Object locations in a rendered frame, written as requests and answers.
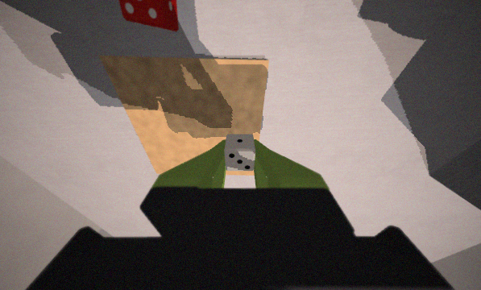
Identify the tan mat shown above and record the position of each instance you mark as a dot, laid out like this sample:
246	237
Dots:
183	107

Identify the red die with white pips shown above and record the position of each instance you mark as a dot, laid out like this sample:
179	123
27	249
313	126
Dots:
153	13

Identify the white die with black pips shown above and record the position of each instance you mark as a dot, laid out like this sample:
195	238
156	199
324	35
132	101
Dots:
239	153

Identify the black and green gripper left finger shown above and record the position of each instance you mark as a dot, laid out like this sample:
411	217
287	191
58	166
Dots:
198	171

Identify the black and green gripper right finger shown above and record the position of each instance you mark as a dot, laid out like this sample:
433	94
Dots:
282	172

